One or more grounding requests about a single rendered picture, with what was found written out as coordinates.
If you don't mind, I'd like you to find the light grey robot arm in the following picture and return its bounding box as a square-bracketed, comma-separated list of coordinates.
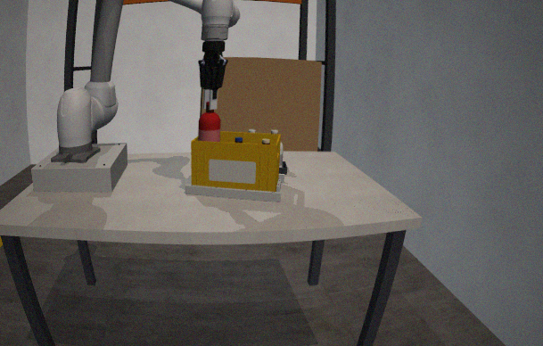
[51, 0, 240, 163]

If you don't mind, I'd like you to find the yellow crate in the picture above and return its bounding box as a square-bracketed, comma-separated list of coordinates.
[191, 131, 281, 192]

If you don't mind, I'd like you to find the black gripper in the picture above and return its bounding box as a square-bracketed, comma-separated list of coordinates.
[198, 41, 228, 110]

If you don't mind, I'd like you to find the red bottle with pink label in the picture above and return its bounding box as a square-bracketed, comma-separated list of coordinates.
[198, 102, 220, 142]

